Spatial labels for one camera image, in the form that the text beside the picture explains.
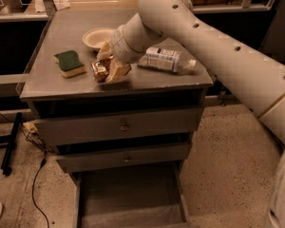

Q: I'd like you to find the bottom grey open drawer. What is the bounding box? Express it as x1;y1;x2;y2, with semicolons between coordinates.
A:
73;162;191;228

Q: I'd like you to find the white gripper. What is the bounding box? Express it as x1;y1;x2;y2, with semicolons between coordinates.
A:
97;25;145;83

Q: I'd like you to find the white crumpled cloth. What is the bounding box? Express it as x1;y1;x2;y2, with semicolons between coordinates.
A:
53;0;70;10

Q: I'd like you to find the black metal bar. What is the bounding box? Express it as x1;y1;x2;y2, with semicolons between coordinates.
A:
1;112;22;176

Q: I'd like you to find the black cable on floor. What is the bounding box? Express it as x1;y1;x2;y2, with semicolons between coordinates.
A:
31;157;51;228

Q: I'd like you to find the green and yellow sponge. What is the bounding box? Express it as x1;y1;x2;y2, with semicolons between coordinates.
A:
54;50;86;78

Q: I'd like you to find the middle grey drawer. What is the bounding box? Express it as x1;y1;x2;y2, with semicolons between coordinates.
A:
56;142;191;173

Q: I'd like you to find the plastic bottle with label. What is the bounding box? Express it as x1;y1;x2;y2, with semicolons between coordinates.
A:
137;47;197;74

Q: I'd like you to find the white paper bowl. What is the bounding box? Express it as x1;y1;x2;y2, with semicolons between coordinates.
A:
83;28;114;51

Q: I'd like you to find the crushed orange soda can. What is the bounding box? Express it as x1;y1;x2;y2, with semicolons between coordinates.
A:
91;59;111;83

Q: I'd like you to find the grey drawer cabinet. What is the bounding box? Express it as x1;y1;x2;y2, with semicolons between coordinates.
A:
16;7;217;228

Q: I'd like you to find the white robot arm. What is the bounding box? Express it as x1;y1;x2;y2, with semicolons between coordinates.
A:
99;0;285;228

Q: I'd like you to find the top grey drawer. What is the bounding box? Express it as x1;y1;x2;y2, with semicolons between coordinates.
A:
35;107;203;145

